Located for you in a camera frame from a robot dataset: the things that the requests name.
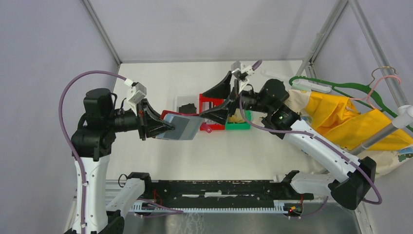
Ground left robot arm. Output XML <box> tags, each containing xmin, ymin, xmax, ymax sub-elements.
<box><xmin>69</xmin><ymin>88</ymin><xmax>174</xmax><ymax>234</ymax></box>

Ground yellow patterned cloth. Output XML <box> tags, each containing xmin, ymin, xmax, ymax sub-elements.
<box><xmin>285</xmin><ymin>90</ymin><xmax>413</xmax><ymax>176</ymax></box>

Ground white cable duct strip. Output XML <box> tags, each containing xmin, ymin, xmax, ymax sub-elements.
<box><xmin>129</xmin><ymin>201</ymin><xmax>288</xmax><ymax>215</ymax></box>

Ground pink clothes hanger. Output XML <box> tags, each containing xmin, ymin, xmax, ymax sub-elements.
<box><xmin>350</xmin><ymin>66</ymin><xmax>401</xmax><ymax>102</ymax></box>

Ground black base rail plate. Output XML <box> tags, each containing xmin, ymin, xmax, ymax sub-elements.
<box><xmin>139</xmin><ymin>180</ymin><xmax>314</xmax><ymax>209</ymax></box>

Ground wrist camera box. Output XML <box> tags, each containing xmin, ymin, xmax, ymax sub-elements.
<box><xmin>231</xmin><ymin>61</ymin><xmax>255</xmax><ymax>81</ymax></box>
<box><xmin>124</xmin><ymin>79</ymin><xmax>147</xmax><ymax>115</ymax></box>

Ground white hanger rack stand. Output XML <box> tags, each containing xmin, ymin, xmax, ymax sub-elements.
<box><xmin>261</xmin><ymin>68</ymin><xmax>413</xmax><ymax>185</ymax></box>

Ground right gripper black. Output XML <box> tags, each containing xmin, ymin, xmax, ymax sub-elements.
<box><xmin>199</xmin><ymin>71</ymin><xmax>272</xmax><ymax>125</ymax></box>

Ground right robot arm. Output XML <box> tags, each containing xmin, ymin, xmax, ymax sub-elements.
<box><xmin>200</xmin><ymin>72</ymin><xmax>377</xmax><ymax>210</ymax></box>

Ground red leather card holder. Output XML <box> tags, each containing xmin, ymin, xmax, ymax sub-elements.
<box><xmin>155</xmin><ymin>110</ymin><xmax>212</xmax><ymax>140</ymax></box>

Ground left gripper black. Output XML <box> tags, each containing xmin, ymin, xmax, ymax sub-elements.
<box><xmin>107</xmin><ymin>97</ymin><xmax>175</xmax><ymax>139</ymax></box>

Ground green clothes hanger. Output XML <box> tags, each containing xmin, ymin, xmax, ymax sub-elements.
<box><xmin>288</xmin><ymin>76</ymin><xmax>399</xmax><ymax>118</ymax></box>

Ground green plastic bin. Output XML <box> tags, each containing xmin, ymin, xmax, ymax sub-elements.
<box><xmin>225</xmin><ymin>121</ymin><xmax>251</xmax><ymax>131</ymax></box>

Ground white plastic bin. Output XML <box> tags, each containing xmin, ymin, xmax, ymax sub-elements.
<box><xmin>173</xmin><ymin>95</ymin><xmax>200</xmax><ymax>114</ymax></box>

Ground gold cards in green bin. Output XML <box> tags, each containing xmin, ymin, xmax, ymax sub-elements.
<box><xmin>227</xmin><ymin>109</ymin><xmax>245</xmax><ymax>124</ymax></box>

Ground black cards in white bin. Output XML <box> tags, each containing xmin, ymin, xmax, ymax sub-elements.
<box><xmin>178</xmin><ymin>103</ymin><xmax>197</xmax><ymax>115</ymax></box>

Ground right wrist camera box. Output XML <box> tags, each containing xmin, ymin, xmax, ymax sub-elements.
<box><xmin>231</xmin><ymin>61</ymin><xmax>255</xmax><ymax>81</ymax></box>

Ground red plastic bin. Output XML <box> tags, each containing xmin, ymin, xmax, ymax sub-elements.
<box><xmin>198</xmin><ymin>94</ymin><xmax>225</xmax><ymax>133</ymax></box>

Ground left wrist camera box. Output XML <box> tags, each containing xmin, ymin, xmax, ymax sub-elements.
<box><xmin>124</xmin><ymin>79</ymin><xmax>147</xmax><ymax>115</ymax></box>

